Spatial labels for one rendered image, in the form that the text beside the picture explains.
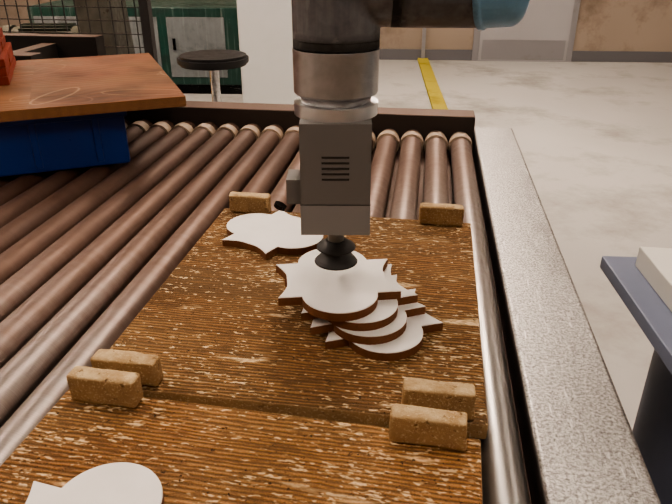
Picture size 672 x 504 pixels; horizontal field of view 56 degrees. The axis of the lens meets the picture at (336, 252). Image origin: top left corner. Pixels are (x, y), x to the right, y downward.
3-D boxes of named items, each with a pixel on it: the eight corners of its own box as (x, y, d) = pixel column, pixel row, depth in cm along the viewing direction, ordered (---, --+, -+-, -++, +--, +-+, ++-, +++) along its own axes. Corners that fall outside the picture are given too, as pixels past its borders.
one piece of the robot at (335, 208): (272, 61, 60) (279, 220, 67) (261, 80, 52) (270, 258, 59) (376, 61, 60) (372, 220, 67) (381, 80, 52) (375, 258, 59)
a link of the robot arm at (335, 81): (289, 54, 52) (295, 39, 59) (290, 110, 54) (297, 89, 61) (381, 54, 52) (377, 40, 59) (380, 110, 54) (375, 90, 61)
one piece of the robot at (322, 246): (317, 231, 65) (317, 248, 66) (315, 247, 61) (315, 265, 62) (355, 231, 65) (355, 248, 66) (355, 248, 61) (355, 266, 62)
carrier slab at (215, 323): (469, 233, 88) (470, 222, 87) (486, 440, 52) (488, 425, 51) (225, 217, 93) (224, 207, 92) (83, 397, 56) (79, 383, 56)
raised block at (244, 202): (272, 210, 91) (271, 192, 90) (268, 216, 89) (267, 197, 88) (232, 208, 92) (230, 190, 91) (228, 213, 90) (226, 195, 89)
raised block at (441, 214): (462, 222, 87) (464, 203, 86) (462, 227, 86) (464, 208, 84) (418, 219, 88) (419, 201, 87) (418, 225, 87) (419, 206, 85)
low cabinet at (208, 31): (274, 61, 740) (271, -9, 707) (245, 95, 579) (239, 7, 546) (114, 59, 751) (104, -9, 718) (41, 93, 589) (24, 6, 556)
